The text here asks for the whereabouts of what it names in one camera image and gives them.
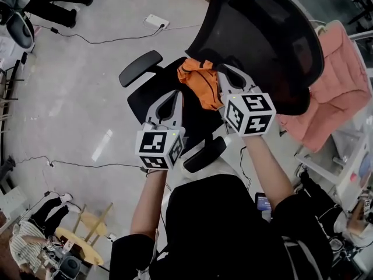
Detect person's black shirt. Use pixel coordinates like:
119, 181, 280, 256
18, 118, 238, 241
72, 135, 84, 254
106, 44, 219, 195
109, 173, 335, 280

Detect pink padded chair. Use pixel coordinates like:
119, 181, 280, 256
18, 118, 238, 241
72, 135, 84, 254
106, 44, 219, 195
276, 20, 373, 153

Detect white cable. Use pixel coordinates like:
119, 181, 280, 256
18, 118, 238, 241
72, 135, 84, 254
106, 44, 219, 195
163, 24, 202, 31

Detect white metal shelf rack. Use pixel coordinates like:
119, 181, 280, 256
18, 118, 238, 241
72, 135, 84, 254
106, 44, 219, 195
294, 30, 373, 204

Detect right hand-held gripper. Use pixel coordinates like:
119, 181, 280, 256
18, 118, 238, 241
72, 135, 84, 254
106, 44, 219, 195
216, 64, 277, 138

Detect person's right forearm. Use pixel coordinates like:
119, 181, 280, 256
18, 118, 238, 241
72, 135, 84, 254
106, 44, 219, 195
243, 134, 295, 207

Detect white power strip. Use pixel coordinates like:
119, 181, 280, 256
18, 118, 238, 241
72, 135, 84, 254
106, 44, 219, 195
145, 13, 171, 30

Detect black mesh office chair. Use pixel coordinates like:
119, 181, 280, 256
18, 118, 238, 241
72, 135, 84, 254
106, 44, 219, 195
118, 0, 325, 174

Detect person's white trousers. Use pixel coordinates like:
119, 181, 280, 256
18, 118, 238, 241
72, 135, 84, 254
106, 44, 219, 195
167, 138, 246, 193

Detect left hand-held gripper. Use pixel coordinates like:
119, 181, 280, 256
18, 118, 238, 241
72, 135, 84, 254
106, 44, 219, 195
135, 89, 187, 171

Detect orange cloth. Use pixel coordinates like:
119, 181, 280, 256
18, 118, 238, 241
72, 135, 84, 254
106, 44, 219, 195
177, 57, 227, 111

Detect round yellow table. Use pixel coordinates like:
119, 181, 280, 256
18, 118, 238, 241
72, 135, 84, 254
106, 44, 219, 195
54, 227, 105, 267

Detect wooden stool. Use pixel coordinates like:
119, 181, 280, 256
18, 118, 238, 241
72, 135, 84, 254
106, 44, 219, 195
72, 202, 114, 247

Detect person's left forearm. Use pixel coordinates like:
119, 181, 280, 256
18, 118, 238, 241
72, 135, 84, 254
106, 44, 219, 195
129, 169, 167, 239

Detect black power cable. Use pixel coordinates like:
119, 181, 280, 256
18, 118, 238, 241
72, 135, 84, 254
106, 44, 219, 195
239, 145, 252, 193
13, 155, 148, 172
33, 24, 164, 45

